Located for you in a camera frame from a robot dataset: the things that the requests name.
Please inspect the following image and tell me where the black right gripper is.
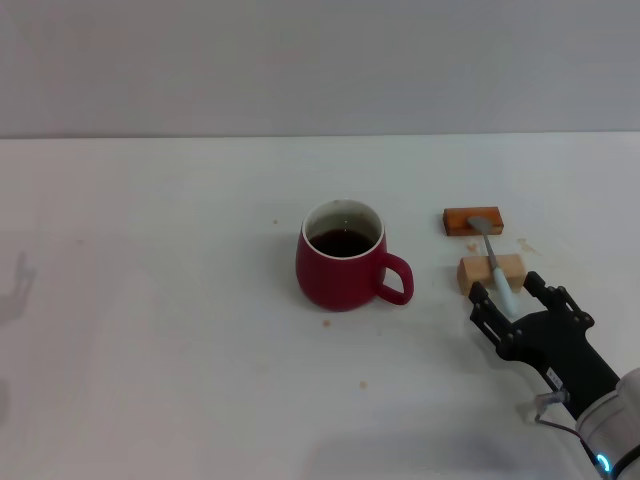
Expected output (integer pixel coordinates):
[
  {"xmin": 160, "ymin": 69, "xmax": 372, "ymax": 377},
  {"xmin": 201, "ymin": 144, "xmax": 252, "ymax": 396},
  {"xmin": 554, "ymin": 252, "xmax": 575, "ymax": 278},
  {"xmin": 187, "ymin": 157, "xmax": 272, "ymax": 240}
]
[{"xmin": 468, "ymin": 271, "xmax": 621, "ymax": 421}]

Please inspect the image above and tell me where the blue handled metal spoon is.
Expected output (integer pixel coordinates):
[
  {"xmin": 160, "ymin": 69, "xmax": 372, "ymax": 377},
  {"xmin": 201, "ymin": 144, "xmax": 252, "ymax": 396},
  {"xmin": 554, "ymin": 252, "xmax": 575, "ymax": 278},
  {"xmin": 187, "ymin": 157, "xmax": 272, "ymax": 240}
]
[{"xmin": 467, "ymin": 215, "xmax": 520, "ymax": 318}]

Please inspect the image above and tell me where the red ceramic cup with coffee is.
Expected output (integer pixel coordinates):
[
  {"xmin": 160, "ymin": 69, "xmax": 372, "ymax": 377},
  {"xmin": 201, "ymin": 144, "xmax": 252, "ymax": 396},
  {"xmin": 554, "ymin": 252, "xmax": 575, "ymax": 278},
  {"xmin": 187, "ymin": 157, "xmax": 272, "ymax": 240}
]
[{"xmin": 294, "ymin": 198, "xmax": 415, "ymax": 313}]

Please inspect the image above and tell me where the light wooden block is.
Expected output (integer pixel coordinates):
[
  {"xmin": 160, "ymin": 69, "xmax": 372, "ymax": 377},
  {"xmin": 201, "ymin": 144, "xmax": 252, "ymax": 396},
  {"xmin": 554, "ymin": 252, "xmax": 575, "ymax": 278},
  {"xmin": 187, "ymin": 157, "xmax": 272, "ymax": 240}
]
[{"xmin": 456, "ymin": 253, "xmax": 529, "ymax": 296}]

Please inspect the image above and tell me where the orange brown wooden block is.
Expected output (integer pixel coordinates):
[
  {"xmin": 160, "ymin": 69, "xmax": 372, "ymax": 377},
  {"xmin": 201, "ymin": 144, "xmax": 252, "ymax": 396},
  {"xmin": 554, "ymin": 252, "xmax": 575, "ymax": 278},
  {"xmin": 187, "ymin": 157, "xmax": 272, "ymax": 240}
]
[{"xmin": 442, "ymin": 206, "xmax": 504, "ymax": 237}]

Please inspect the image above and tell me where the right wrist thin cable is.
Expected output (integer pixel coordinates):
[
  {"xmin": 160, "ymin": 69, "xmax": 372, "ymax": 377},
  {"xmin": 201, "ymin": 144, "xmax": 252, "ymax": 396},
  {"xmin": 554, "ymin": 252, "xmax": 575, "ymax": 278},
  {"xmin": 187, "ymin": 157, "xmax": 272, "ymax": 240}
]
[{"xmin": 529, "ymin": 389, "xmax": 609, "ymax": 461}]

